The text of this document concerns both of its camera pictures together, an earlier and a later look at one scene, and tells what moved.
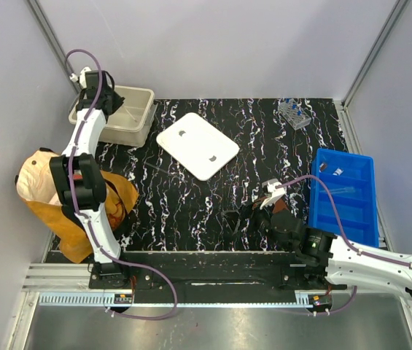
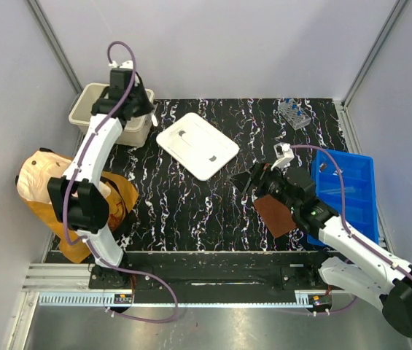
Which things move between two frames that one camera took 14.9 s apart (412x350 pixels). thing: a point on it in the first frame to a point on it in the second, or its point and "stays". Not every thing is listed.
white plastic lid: (197, 146) stays
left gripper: (119, 100) to (148, 106)
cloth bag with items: (36, 187) stays
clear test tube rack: (294, 114) stays
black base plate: (212, 271) stays
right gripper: (232, 219) to (262, 172)
